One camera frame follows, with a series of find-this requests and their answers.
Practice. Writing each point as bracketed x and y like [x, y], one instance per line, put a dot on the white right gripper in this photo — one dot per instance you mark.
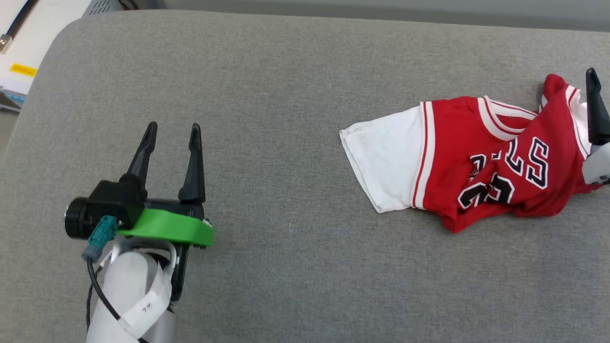
[599, 164]

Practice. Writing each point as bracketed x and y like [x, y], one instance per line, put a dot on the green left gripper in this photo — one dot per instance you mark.
[176, 231]

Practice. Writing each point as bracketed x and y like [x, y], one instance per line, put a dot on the red and white basketball jersey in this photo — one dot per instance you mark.
[452, 143]

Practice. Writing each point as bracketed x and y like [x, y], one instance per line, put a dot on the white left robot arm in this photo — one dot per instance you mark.
[124, 281]

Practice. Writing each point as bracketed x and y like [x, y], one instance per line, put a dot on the black left gripper motor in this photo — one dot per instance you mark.
[76, 218]

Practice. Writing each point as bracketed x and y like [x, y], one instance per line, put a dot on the white label tape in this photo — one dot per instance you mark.
[143, 309]

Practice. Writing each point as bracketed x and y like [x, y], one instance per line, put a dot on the yellow warning label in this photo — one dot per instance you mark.
[23, 70]

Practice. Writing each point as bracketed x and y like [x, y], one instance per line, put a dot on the white equipment box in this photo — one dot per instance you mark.
[47, 28]

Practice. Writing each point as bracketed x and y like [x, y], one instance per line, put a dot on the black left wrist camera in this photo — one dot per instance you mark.
[114, 205]

